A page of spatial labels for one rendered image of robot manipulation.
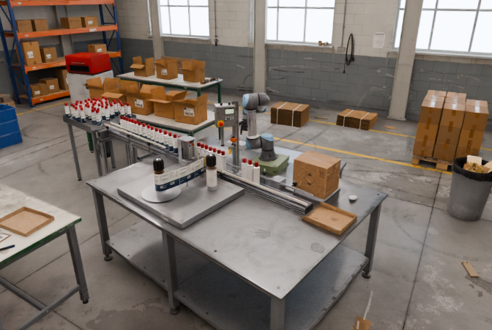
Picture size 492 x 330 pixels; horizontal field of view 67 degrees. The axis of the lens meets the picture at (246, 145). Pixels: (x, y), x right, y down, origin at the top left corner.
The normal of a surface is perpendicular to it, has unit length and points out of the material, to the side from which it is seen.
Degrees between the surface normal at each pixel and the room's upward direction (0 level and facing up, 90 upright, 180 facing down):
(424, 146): 87
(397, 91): 90
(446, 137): 92
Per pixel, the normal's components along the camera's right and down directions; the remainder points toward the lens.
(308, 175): -0.63, 0.29
